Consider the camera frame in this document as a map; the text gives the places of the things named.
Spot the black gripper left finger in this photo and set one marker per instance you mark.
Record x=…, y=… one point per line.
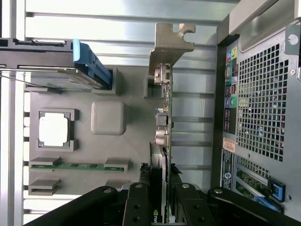
x=137, y=207

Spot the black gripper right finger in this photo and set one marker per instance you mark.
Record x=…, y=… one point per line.
x=190, y=207

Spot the green RAM stick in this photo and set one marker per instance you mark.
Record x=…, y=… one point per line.
x=77, y=166

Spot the orange warning sticker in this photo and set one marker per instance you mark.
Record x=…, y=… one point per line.
x=229, y=144

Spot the blue slot retention clip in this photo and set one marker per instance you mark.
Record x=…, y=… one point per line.
x=277, y=189
x=268, y=203

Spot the gray parts rack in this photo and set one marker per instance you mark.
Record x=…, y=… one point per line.
x=82, y=150

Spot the silver CPU chip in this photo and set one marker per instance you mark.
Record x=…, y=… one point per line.
x=54, y=129

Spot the black open PC case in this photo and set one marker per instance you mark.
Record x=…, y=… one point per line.
x=291, y=117

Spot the blue plastic disk carrier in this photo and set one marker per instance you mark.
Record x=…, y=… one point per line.
x=87, y=56

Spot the hard disk with blue label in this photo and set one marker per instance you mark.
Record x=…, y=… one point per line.
x=35, y=55

